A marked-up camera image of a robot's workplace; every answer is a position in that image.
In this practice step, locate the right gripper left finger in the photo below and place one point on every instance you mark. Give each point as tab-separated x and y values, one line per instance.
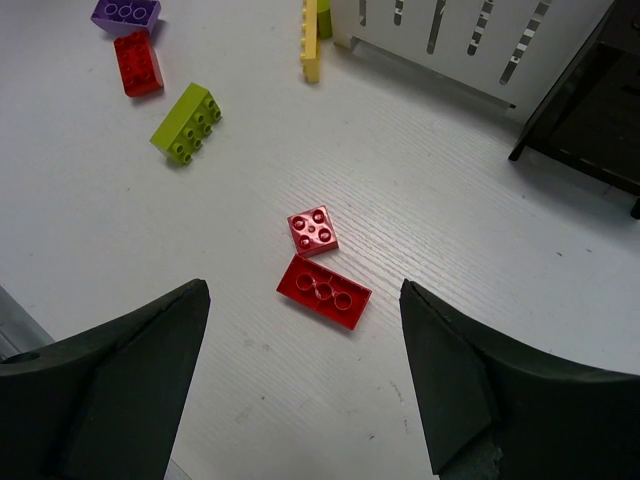
105	403

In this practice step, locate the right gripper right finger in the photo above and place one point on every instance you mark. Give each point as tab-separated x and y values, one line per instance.
492	407

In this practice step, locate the red lego brick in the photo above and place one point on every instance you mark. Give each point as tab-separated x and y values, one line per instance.
138	64
324	292

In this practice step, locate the small red square lego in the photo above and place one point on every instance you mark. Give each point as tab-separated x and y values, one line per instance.
312	232

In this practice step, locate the purple lego brick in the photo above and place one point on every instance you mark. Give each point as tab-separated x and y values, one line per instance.
121	18

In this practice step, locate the green long lego brick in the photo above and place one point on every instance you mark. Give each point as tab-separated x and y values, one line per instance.
180	135

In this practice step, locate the black double bin container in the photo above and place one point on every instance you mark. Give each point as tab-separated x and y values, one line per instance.
589	120

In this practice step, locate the white double bin container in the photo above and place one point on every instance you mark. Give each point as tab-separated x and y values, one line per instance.
511	50

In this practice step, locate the long yellow lego brick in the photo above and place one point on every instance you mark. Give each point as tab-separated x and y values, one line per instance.
309	56

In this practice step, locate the green lego by white bin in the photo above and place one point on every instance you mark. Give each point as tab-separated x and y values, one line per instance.
324	22

